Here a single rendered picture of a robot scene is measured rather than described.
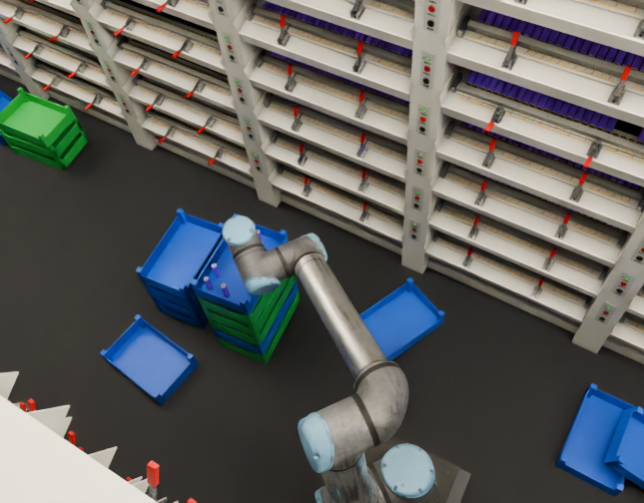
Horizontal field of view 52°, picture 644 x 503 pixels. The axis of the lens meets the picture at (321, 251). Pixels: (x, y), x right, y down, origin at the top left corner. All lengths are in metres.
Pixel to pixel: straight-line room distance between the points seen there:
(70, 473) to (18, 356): 2.23
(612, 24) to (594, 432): 1.42
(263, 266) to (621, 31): 1.01
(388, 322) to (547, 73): 1.19
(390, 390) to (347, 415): 0.11
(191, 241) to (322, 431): 1.34
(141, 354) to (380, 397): 1.43
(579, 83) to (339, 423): 0.99
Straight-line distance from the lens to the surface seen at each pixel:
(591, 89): 1.76
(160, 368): 2.62
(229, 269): 2.28
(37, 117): 3.39
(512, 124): 1.91
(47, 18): 3.17
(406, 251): 2.61
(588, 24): 1.64
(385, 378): 1.44
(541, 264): 2.34
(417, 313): 2.60
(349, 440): 1.40
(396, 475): 1.96
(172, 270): 2.52
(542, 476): 2.44
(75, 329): 2.83
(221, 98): 2.58
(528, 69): 1.78
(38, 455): 0.68
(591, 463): 2.49
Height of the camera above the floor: 2.31
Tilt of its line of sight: 57 degrees down
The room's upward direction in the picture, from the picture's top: 8 degrees counter-clockwise
